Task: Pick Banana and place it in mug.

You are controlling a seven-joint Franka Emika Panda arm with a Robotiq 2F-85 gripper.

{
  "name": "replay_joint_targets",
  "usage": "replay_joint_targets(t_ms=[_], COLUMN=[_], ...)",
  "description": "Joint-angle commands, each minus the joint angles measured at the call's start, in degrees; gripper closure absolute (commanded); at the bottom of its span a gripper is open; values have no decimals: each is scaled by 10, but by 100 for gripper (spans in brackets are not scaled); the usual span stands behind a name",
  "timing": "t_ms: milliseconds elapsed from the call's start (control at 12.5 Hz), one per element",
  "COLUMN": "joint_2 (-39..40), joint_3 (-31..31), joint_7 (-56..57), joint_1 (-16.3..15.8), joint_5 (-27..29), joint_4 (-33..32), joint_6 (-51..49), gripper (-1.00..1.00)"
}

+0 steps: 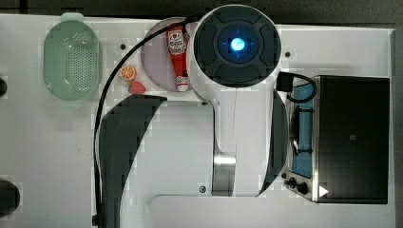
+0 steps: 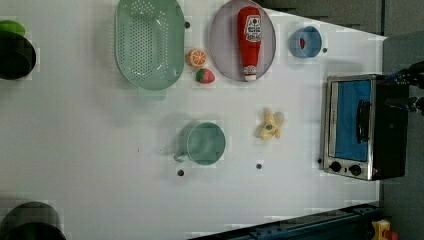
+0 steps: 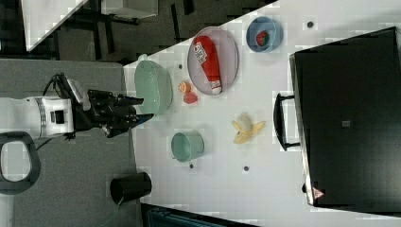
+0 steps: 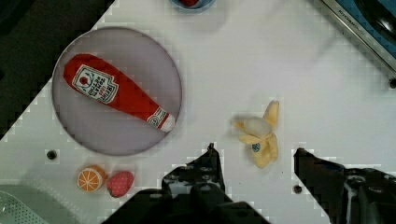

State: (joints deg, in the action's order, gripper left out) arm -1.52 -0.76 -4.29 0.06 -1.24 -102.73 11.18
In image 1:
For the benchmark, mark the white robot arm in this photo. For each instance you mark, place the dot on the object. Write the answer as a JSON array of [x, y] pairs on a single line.
[[216, 140]]

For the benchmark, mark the pale purple round plate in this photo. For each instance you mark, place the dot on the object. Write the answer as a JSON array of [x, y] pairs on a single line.
[[157, 64]]

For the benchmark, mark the red strawberry toy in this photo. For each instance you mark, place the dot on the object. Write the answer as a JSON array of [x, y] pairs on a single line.
[[136, 88]]

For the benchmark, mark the red ketchup bottle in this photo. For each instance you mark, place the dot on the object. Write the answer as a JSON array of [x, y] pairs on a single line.
[[177, 41]]

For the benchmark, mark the orange slice toy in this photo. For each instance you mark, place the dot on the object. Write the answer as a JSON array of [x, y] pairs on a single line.
[[128, 73]]

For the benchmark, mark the black and steel toaster oven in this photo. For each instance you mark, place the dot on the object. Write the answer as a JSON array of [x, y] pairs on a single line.
[[339, 141]]

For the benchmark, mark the green perforated colander basket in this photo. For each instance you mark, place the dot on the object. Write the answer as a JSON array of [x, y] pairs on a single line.
[[71, 59]]

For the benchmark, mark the black round object upper left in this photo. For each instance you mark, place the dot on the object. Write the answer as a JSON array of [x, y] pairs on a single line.
[[3, 87]]

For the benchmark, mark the black round object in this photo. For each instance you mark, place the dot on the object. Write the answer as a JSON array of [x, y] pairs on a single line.
[[9, 198], [3, 87]]

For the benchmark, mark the black round object lower left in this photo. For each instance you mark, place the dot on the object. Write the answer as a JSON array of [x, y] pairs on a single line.
[[9, 198]]

